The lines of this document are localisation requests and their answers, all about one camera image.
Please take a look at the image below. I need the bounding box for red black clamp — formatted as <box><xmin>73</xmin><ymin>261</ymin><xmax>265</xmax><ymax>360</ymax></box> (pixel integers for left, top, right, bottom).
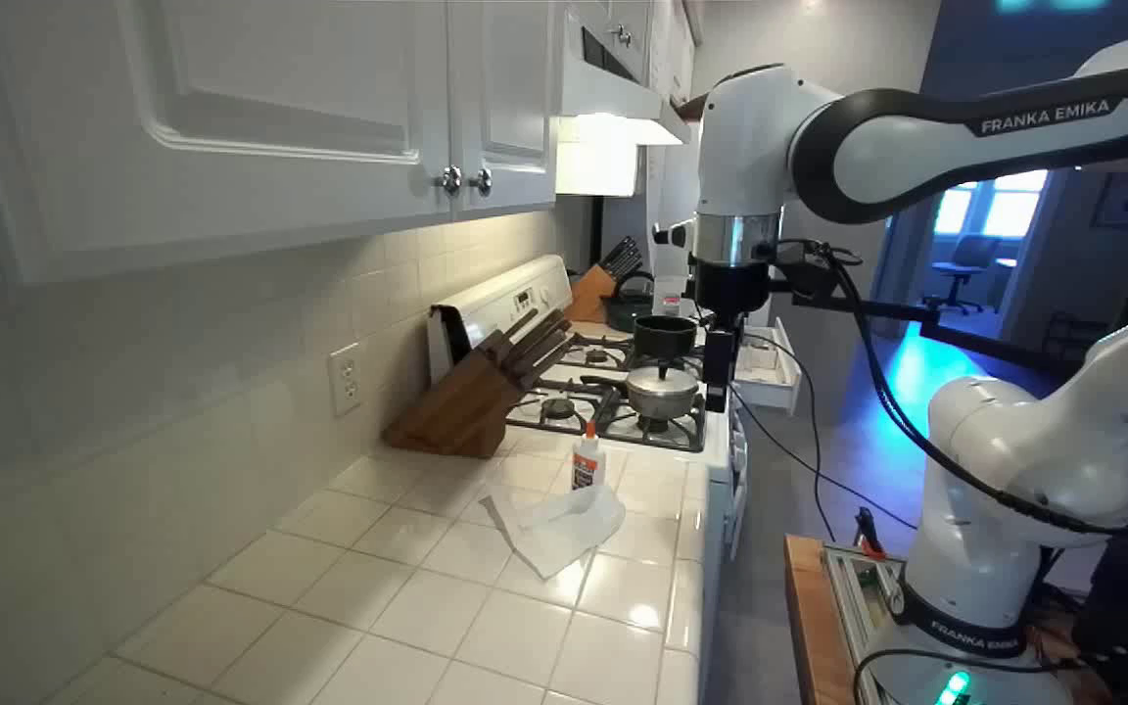
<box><xmin>853</xmin><ymin>503</ymin><xmax>887</xmax><ymax>558</ymax></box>

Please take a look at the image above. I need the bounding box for black camera cable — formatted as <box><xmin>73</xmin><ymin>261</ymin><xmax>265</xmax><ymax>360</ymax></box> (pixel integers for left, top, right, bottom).
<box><xmin>789</xmin><ymin>240</ymin><xmax>1125</xmax><ymax>541</ymax></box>

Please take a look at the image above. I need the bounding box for black camera boom rod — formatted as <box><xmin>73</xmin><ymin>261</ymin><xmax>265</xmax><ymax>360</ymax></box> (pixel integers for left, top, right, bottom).
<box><xmin>789</xmin><ymin>291</ymin><xmax>1066</xmax><ymax>368</ymax></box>

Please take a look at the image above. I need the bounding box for white paper towel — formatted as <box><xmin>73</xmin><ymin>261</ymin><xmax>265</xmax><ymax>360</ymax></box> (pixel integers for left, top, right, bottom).
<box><xmin>480</xmin><ymin>480</ymin><xmax>631</xmax><ymax>584</ymax></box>

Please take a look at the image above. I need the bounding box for brown basket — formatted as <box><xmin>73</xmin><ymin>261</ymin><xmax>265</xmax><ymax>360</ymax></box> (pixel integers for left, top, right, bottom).
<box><xmin>671</xmin><ymin>87</ymin><xmax>712</xmax><ymax>124</ymax></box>

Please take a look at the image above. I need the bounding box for white cabinet above hood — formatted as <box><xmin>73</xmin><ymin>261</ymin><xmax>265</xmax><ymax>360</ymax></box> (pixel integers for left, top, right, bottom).
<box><xmin>564</xmin><ymin>0</ymin><xmax>705</xmax><ymax>129</ymax></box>

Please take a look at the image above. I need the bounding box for black kettle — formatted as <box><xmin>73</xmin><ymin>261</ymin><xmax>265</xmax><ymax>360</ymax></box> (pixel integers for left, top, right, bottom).
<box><xmin>604</xmin><ymin>267</ymin><xmax>659</xmax><ymax>332</ymax></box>

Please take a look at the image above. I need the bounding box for wooden cutting board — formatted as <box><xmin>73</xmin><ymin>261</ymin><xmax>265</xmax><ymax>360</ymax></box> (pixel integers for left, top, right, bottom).
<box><xmin>564</xmin><ymin>258</ymin><xmax>620</xmax><ymax>327</ymax></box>

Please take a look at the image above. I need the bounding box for white upper kitchen cabinet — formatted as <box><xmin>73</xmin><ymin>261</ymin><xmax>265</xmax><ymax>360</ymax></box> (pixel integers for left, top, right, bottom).
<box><xmin>0</xmin><ymin>0</ymin><xmax>564</xmax><ymax>291</ymax></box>

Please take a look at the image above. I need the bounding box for white glue bottle orange cap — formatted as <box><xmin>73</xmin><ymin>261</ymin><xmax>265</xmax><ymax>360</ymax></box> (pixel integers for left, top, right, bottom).
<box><xmin>569</xmin><ymin>419</ymin><xmax>609</xmax><ymax>497</ymax></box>

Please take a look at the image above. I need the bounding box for white wall outlet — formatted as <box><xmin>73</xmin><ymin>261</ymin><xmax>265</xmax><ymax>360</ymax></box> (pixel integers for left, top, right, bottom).
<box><xmin>323</xmin><ymin>335</ymin><xmax>366</xmax><ymax>421</ymax></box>

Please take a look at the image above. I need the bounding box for bright window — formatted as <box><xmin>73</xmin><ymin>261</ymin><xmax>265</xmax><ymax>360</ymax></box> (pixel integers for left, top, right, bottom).
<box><xmin>927</xmin><ymin>169</ymin><xmax>1049</xmax><ymax>242</ymax></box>

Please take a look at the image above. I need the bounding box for aluminium base plate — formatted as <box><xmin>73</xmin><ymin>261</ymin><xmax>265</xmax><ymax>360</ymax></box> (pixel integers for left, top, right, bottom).
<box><xmin>819</xmin><ymin>541</ymin><xmax>1075</xmax><ymax>705</ymax></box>

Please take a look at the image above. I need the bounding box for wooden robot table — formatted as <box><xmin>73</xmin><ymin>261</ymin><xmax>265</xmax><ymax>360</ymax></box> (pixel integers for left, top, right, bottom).
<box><xmin>778</xmin><ymin>531</ymin><xmax>1117</xmax><ymax>705</ymax></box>

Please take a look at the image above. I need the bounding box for wooden knife block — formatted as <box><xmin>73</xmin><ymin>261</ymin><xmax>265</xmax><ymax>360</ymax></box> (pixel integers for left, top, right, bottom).
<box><xmin>378</xmin><ymin>306</ymin><xmax>578</xmax><ymax>460</ymax></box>

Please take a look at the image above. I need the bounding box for white gas stove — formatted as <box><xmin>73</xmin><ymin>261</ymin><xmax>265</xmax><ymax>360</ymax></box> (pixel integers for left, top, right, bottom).
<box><xmin>424</xmin><ymin>250</ymin><xmax>753</xmax><ymax>620</ymax></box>

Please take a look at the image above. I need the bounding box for silver pot with lid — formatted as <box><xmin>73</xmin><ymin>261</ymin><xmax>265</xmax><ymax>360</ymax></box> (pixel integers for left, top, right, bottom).
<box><xmin>624</xmin><ymin>360</ymin><xmax>705</xmax><ymax>421</ymax></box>

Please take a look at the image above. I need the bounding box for white range hood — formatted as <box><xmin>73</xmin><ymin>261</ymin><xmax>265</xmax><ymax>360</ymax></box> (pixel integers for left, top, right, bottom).
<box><xmin>549</xmin><ymin>11</ymin><xmax>694</xmax><ymax>201</ymax></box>

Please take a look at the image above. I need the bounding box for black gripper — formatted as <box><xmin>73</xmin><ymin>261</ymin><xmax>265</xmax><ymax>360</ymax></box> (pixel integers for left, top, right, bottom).
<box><xmin>690</xmin><ymin>255</ymin><xmax>778</xmax><ymax>415</ymax></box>

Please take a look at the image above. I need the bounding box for dark office chair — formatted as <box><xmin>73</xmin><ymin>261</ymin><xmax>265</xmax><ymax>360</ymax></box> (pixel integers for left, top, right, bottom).
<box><xmin>925</xmin><ymin>233</ymin><xmax>1027</xmax><ymax>314</ymax></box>

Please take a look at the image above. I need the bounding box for thin black floor cable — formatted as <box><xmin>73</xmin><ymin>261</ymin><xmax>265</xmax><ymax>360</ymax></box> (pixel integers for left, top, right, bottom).
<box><xmin>733</xmin><ymin>386</ymin><xmax>925</xmax><ymax>536</ymax></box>

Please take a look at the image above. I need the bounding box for white plastic bin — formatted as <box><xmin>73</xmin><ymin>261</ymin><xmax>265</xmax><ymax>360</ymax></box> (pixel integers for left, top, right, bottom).
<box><xmin>733</xmin><ymin>327</ymin><xmax>808</xmax><ymax>415</ymax></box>

